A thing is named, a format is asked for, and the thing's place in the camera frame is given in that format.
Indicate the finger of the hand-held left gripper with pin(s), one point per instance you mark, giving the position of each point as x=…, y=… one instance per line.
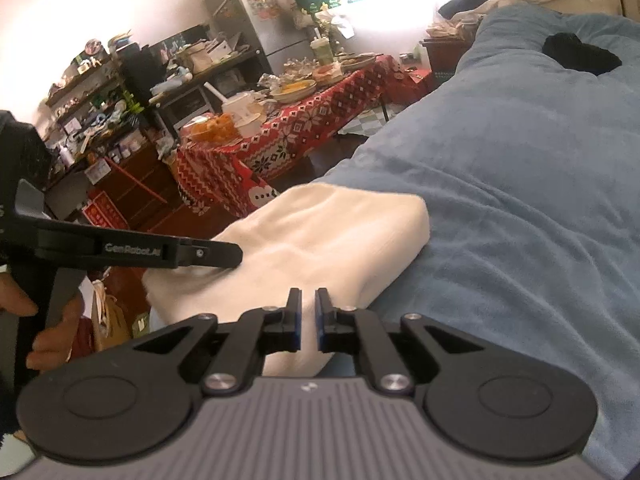
x=210, y=254

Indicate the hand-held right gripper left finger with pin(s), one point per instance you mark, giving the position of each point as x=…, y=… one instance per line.
x=296, y=322

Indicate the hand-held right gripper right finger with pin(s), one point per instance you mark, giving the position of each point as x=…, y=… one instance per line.
x=322, y=322

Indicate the cream knit vest with stripes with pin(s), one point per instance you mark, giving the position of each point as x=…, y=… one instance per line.
x=310, y=240

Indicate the dark clothes pile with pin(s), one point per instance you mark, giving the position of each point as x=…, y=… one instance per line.
x=460, y=2

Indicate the person's left hand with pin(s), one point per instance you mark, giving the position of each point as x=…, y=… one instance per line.
x=57, y=345

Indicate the brown paper bag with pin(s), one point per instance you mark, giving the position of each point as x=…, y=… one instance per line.
x=112, y=317

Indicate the brown wooden cabinet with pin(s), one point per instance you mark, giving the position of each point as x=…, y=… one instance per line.
x=140, y=190

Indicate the pile of orange fruit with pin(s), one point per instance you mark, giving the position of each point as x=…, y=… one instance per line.
x=212, y=127

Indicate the table with red patterned cloth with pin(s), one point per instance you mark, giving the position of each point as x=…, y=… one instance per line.
x=280, y=135

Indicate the cluttered dark shelf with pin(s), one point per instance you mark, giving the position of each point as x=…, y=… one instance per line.
x=100, y=110

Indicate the white plastic pitcher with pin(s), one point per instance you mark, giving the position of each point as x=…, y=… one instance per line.
x=242, y=112

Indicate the white toaster oven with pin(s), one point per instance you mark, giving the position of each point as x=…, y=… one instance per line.
x=185, y=107

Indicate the bowl of yellow food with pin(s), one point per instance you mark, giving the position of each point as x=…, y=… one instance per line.
x=295, y=89

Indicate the black box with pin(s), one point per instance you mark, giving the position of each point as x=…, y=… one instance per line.
x=140, y=75

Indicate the blue fleece blanket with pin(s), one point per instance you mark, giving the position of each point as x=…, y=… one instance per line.
x=500, y=185

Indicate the green drink cup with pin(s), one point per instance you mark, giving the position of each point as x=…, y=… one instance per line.
x=321, y=52

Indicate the silver refrigerator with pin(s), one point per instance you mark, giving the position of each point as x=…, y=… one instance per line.
x=250, y=15

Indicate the dark wooden nightstand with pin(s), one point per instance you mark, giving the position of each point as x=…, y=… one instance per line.
x=445, y=60

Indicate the black cloth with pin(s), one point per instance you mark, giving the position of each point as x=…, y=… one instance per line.
x=580, y=52

